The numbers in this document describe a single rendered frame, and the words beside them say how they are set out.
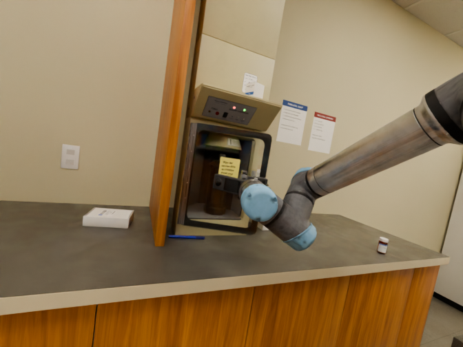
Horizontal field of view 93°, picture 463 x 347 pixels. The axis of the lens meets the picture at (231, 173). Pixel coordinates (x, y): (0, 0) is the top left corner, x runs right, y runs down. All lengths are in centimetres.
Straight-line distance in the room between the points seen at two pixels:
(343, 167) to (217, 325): 61
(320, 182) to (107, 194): 106
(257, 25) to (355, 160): 73
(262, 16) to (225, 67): 26
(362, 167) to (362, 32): 174
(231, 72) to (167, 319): 86
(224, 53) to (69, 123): 80
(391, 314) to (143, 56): 175
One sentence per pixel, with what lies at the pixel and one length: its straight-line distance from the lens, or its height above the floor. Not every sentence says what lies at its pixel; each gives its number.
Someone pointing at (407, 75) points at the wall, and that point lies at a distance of 257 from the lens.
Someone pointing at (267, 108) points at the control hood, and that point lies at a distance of 88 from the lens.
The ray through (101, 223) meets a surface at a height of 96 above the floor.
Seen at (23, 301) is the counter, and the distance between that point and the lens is 69.
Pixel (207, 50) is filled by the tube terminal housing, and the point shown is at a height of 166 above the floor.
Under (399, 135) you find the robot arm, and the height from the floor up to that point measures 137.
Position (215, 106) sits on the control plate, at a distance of 83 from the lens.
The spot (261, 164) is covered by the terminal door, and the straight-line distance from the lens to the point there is 85.
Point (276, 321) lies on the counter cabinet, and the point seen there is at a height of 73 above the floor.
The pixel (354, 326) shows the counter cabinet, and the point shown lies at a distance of 129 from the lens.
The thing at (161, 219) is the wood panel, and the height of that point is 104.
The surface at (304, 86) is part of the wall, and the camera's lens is 170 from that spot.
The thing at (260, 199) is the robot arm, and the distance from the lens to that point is 46.
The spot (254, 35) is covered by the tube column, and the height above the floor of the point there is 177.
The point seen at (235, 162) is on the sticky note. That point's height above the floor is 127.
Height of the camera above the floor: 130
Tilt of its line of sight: 5 degrees down
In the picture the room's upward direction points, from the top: 9 degrees clockwise
